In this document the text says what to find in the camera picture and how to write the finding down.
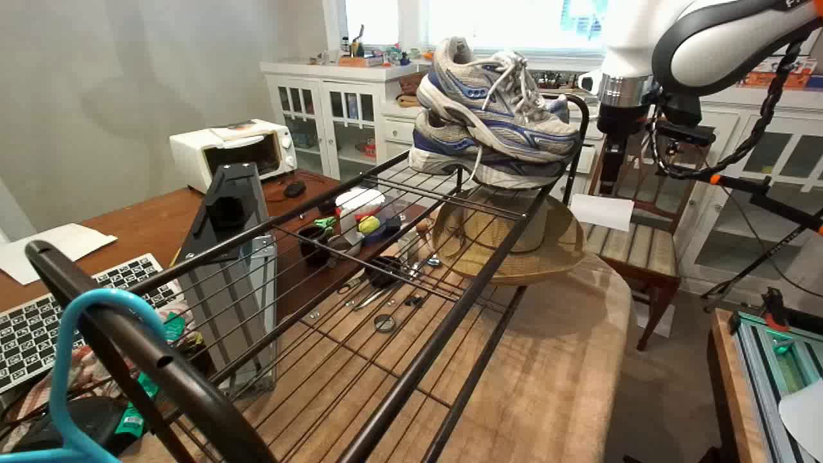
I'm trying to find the white blue trainer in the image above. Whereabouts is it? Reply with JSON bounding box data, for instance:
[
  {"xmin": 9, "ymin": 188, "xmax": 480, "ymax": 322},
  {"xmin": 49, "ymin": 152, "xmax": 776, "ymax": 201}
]
[
  {"xmin": 417, "ymin": 37, "xmax": 581, "ymax": 161},
  {"xmin": 408, "ymin": 111, "xmax": 566, "ymax": 191}
]

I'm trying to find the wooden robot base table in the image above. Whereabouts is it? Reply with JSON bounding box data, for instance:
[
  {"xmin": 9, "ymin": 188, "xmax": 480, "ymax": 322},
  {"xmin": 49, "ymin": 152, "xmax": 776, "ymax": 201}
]
[{"xmin": 708, "ymin": 308, "xmax": 823, "ymax": 463}]

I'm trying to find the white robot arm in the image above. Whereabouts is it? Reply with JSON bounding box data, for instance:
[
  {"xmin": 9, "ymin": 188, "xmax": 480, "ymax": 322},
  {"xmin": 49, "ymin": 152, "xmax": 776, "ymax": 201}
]
[{"xmin": 596, "ymin": 0, "xmax": 819, "ymax": 140}]

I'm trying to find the yellow green ball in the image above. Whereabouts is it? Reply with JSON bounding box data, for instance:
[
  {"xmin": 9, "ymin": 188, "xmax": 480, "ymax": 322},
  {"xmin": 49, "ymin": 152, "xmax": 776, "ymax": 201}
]
[{"xmin": 358, "ymin": 215, "xmax": 381, "ymax": 235}]

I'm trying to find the tan straw hat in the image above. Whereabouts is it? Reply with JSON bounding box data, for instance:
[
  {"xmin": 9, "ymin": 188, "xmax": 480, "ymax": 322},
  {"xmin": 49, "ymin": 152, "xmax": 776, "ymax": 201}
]
[{"xmin": 432, "ymin": 191, "xmax": 583, "ymax": 285}]

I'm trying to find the black metal shoe rack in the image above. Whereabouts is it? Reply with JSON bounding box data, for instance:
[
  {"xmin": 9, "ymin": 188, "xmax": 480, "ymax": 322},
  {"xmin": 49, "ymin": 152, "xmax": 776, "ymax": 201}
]
[{"xmin": 22, "ymin": 89, "xmax": 594, "ymax": 463}]

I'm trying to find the white cabinet with glass doors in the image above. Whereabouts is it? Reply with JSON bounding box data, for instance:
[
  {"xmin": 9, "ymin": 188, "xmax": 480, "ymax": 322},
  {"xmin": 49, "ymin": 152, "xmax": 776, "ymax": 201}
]
[{"xmin": 259, "ymin": 61, "xmax": 423, "ymax": 179}]

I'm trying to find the white toaster oven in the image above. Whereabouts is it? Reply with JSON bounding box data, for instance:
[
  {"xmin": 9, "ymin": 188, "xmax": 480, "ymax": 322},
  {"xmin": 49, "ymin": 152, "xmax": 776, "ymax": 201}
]
[{"xmin": 170, "ymin": 119, "xmax": 299, "ymax": 192}]

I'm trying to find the grey black stand device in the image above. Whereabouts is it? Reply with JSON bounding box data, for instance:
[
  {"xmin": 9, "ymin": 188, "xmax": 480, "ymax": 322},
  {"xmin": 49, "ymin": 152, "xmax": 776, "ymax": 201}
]
[{"xmin": 178, "ymin": 161, "xmax": 278, "ymax": 370}]

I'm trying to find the wooden chair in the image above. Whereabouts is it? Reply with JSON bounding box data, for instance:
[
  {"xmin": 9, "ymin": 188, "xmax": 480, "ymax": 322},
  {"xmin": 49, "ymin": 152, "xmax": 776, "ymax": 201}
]
[{"xmin": 583, "ymin": 134, "xmax": 693, "ymax": 349}]

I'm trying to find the white paper sheet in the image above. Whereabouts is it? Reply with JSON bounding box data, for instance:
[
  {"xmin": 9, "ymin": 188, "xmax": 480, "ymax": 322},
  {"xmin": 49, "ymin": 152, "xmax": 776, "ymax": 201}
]
[{"xmin": 0, "ymin": 224, "xmax": 116, "ymax": 285}]

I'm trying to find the black computer keyboard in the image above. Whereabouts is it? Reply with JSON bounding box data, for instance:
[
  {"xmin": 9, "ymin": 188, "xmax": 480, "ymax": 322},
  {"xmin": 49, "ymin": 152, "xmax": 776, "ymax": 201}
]
[{"xmin": 0, "ymin": 251, "xmax": 161, "ymax": 394}]

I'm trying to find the blue plastic hanger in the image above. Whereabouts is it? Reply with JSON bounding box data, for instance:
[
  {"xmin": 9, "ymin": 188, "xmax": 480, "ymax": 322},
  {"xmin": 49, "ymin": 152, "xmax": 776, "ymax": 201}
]
[{"xmin": 0, "ymin": 285, "xmax": 174, "ymax": 463}]

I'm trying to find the black camera on stand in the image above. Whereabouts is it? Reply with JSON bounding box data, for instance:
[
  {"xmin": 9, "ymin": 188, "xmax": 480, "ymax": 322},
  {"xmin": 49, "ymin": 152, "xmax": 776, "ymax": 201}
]
[{"xmin": 645, "ymin": 119, "xmax": 823, "ymax": 235}]

